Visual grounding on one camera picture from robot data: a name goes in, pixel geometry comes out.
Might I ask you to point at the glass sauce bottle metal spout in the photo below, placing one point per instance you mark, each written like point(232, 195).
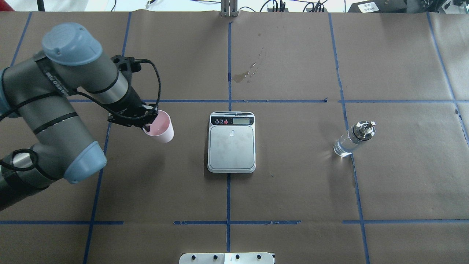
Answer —
point(354, 137)

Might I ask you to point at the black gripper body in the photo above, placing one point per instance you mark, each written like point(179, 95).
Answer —
point(132, 103)

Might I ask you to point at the pink paper cup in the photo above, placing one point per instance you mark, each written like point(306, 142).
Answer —
point(162, 128)

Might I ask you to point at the aluminium frame post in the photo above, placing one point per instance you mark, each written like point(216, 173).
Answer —
point(229, 8)

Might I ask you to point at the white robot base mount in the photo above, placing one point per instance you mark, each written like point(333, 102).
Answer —
point(228, 258)

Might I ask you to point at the white digital kitchen scale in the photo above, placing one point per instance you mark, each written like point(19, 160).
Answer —
point(231, 142)

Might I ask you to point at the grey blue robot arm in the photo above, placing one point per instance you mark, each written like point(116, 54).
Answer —
point(71, 62)

